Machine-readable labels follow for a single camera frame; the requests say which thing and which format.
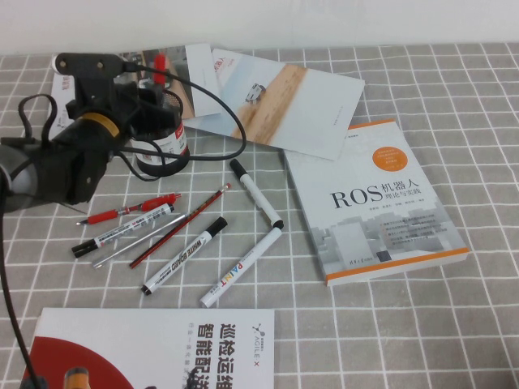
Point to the black mesh pen holder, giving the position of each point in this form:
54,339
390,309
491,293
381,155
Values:
166,142

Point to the grey white checked tablecloth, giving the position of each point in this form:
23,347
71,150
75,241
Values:
405,324

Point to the red black striped pencil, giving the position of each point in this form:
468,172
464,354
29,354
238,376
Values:
178,227

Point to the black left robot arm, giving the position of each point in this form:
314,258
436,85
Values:
61,162

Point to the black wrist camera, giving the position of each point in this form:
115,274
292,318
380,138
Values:
85,64

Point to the small white black-capped pen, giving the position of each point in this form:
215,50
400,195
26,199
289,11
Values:
255,192

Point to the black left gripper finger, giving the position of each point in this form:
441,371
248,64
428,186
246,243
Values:
150,98
158,115

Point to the office photo brochure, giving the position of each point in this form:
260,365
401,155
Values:
202,81

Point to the red white AgileX brochure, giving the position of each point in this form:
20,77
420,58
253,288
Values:
162,348

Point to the red gel pen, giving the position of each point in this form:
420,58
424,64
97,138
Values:
121,212

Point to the white paint marker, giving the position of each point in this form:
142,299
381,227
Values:
243,263

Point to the white orange ROS book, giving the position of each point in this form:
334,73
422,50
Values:
365,202

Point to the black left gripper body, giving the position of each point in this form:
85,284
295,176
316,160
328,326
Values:
105,97

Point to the silver pen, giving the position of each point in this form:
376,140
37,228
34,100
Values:
138,242

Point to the white board marker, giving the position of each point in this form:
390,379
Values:
182,257

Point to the desert photo brochure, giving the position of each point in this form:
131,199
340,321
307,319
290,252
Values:
284,101

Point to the black capped labelled marker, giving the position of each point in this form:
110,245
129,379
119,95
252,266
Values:
121,231

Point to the red black marker pen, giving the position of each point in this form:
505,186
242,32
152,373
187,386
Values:
161,65

